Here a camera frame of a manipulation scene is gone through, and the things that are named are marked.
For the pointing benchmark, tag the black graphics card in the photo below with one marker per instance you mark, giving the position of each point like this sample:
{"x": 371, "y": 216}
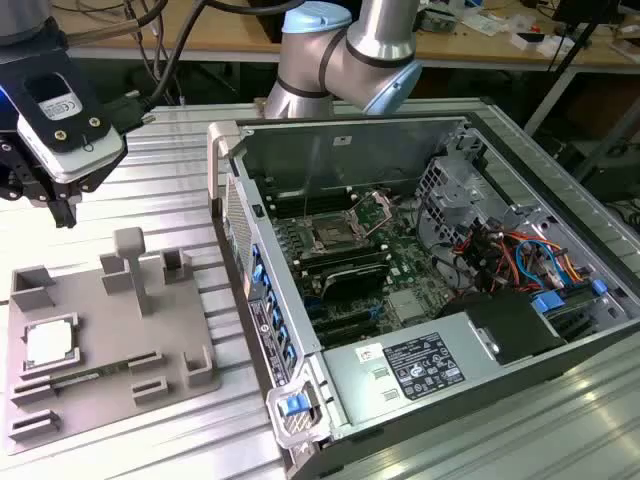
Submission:
{"x": 350, "y": 280}

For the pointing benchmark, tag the silver power supply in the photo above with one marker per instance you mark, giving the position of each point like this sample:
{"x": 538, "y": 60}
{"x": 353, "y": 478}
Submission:
{"x": 350, "y": 380}

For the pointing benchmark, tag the black RAM slot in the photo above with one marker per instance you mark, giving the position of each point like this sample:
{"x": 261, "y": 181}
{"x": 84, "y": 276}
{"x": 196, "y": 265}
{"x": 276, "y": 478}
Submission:
{"x": 340, "y": 251}
{"x": 330, "y": 206}
{"x": 290, "y": 198}
{"x": 345, "y": 264}

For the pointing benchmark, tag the silver chipset heatsink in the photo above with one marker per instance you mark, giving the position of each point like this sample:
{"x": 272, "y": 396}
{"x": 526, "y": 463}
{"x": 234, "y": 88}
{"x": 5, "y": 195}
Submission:
{"x": 406, "y": 306}

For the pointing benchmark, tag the blue case latch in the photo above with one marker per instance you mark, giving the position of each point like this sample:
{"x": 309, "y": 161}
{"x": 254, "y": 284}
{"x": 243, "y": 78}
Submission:
{"x": 292, "y": 405}

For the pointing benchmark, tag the black equipment box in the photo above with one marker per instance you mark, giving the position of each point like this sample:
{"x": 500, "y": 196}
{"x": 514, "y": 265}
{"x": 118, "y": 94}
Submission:
{"x": 610, "y": 175}

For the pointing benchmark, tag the small blue plastic clip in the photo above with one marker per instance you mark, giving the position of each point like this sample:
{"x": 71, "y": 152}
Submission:
{"x": 598, "y": 288}

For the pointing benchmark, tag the grey parts rack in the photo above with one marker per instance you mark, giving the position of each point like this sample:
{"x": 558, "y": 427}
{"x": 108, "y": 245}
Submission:
{"x": 150, "y": 340}

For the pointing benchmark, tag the blue disk carrier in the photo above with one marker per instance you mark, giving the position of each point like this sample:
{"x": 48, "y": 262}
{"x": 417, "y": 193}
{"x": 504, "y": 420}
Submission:
{"x": 547, "y": 302}

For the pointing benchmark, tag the wooden desk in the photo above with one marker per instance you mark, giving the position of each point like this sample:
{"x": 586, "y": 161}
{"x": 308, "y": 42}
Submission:
{"x": 240, "y": 30}

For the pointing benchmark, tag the black expansion slot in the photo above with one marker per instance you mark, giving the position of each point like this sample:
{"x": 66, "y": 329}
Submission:
{"x": 345, "y": 320}
{"x": 350, "y": 336}

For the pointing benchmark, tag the black monitor stand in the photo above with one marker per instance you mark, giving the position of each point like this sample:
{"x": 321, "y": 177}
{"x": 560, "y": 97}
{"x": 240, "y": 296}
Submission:
{"x": 585, "y": 10}

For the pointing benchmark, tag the green RAM stick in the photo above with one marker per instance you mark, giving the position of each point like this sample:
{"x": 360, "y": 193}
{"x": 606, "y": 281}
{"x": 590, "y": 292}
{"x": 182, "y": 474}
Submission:
{"x": 85, "y": 375}

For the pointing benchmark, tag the white plastic parts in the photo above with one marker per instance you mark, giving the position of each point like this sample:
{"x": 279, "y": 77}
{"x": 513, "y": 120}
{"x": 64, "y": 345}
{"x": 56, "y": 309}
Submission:
{"x": 555, "y": 45}

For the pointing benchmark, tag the white box black insert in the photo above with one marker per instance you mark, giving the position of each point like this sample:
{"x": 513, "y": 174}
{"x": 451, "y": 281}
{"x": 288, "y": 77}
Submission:
{"x": 527, "y": 42}

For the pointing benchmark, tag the open PC case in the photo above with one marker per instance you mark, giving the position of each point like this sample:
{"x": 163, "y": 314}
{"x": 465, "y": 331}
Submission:
{"x": 350, "y": 150}

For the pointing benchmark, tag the blue slot clip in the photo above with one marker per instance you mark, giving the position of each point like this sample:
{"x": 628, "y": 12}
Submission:
{"x": 270, "y": 301}
{"x": 258, "y": 274}
{"x": 278, "y": 319}
{"x": 291, "y": 356}

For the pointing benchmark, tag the CPU socket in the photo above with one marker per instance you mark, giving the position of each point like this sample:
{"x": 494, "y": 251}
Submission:
{"x": 332, "y": 232}

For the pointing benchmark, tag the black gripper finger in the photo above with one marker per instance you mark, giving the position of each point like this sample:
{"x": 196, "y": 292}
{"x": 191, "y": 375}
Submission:
{"x": 92, "y": 181}
{"x": 25, "y": 175}

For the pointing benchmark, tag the white paper bag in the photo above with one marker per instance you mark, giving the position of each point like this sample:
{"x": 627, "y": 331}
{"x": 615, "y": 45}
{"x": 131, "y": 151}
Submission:
{"x": 480, "y": 22}

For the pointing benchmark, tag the silver drive cage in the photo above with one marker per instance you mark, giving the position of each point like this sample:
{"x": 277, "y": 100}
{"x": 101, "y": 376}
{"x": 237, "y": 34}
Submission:
{"x": 450, "y": 190}

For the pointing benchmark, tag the green motherboard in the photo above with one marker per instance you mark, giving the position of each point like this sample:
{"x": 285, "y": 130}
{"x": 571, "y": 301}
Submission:
{"x": 400, "y": 250}

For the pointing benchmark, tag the thin metal locking lever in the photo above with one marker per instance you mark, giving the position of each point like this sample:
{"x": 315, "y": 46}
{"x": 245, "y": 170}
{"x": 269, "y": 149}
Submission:
{"x": 305, "y": 207}

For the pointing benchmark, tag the metal disk bay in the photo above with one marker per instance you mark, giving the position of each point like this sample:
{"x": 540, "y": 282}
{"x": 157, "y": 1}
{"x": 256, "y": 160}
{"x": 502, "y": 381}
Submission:
{"x": 575, "y": 320}

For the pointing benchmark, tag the silver CPU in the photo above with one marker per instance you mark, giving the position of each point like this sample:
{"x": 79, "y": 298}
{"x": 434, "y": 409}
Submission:
{"x": 50, "y": 342}

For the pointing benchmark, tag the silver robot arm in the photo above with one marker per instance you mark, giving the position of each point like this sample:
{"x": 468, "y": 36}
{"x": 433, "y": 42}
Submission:
{"x": 380, "y": 45}

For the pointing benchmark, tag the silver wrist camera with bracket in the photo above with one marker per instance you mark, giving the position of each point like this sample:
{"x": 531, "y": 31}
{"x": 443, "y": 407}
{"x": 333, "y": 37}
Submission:
{"x": 85, "y": 155}

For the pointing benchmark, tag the black plastic shroud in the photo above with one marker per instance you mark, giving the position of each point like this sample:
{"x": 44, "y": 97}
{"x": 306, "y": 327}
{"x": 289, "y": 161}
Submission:
{"x": 515, "y": 325}

